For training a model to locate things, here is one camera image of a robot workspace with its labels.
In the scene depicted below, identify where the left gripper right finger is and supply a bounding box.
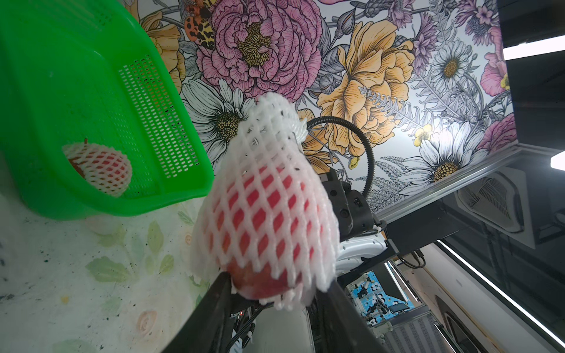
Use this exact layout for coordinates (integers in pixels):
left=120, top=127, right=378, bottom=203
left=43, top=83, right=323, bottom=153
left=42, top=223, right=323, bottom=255
left=316, top=280, right=388, bottom=353

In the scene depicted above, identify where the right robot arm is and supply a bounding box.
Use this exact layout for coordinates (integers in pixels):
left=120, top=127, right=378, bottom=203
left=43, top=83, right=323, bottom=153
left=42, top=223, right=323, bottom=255
left=319, top=169, right=458, bottom=288

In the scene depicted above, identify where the netted apple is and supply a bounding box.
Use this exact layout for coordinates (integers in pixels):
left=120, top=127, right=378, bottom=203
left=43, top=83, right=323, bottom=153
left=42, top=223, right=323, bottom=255
left=63, top=138, right=132, bottom=198
left=189, top=93, right=340, bottom=310

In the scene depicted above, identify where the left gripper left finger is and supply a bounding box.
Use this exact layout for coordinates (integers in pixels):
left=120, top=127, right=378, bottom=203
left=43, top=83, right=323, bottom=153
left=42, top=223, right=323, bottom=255
left=163, top=272, right=232, bottom=353

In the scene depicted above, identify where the bright green perforated basket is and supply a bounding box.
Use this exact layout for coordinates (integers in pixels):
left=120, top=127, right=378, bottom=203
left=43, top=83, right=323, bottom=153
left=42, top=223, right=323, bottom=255
left=1, top=1, right=213, bottom=220

